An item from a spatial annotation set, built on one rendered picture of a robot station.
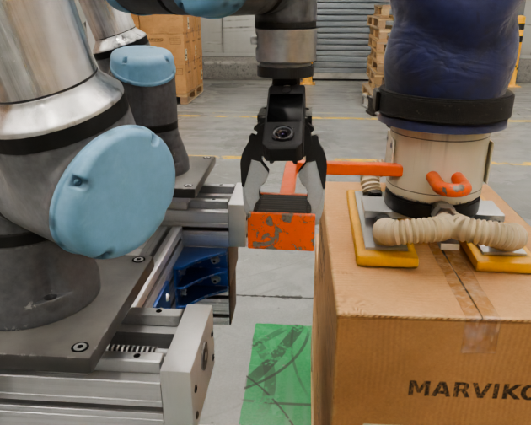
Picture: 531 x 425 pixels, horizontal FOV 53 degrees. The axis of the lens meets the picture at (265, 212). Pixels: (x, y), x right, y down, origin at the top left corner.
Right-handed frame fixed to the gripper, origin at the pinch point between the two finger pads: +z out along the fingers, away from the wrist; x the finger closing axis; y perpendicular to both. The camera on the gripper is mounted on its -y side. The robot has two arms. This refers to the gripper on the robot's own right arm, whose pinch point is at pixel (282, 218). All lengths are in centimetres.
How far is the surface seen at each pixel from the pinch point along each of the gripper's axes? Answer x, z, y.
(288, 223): -0.9, -1.3, -4.5
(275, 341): 10, 109, 125
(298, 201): -2.1, -2.4, 0.6
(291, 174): -0.4, -0.8, 17.3
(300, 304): 0, 109, 156
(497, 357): -30.8, 19.8, -1.2
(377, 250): -14.9, 11.4, 15.0
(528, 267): -38.6, 12.3, 12.4
